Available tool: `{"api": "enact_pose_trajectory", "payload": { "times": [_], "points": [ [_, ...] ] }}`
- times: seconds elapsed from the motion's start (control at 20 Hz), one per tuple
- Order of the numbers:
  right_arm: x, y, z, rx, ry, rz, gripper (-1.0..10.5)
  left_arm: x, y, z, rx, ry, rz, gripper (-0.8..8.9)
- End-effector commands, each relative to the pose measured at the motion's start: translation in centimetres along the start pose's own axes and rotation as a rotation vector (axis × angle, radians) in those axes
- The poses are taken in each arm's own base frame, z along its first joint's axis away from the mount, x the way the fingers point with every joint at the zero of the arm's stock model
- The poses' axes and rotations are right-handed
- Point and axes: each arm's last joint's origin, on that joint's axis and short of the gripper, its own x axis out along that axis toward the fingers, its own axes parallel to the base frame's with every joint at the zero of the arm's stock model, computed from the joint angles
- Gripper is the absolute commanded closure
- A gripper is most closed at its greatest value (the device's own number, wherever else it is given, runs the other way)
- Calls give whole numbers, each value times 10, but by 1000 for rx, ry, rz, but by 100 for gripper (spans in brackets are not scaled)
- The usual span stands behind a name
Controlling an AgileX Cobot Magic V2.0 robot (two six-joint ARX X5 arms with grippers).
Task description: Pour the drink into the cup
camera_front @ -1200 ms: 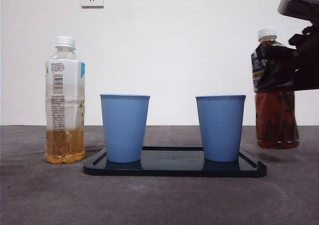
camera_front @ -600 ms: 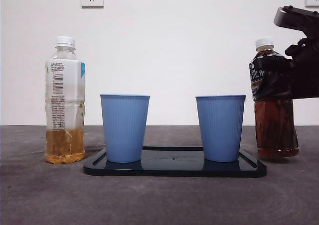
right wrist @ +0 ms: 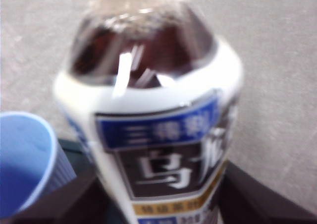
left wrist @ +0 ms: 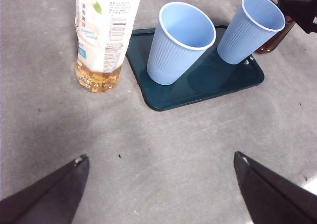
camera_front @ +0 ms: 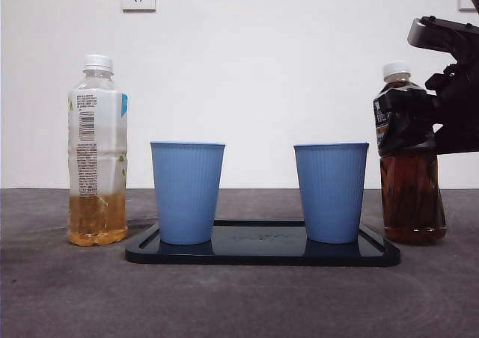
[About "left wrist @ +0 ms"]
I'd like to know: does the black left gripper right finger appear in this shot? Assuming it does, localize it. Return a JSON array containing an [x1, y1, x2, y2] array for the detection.
[[234, 151, 317, 224]]

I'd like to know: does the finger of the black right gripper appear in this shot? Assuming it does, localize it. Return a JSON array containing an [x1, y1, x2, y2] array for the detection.
[[278, 0, 317, 34]]

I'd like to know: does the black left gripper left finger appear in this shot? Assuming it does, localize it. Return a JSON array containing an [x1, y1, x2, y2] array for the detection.
[[0, 154, 90, 224]]

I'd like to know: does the dark oolong tea bottle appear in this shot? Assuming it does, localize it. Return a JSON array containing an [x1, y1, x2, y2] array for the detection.
[[256, 0, 317, 55]]

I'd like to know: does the pale tea bottle white label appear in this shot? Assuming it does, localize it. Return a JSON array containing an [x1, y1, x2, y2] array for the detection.
[[75, 0, 145, 93]]

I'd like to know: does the light blue ribbed cup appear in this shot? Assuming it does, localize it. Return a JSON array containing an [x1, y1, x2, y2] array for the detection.
[[217, 0, 286, 65], [146, 1, 216, 86]]

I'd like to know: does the dark teal plastic tray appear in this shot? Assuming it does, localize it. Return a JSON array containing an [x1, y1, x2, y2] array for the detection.
[[125, 24, 265, 112]]

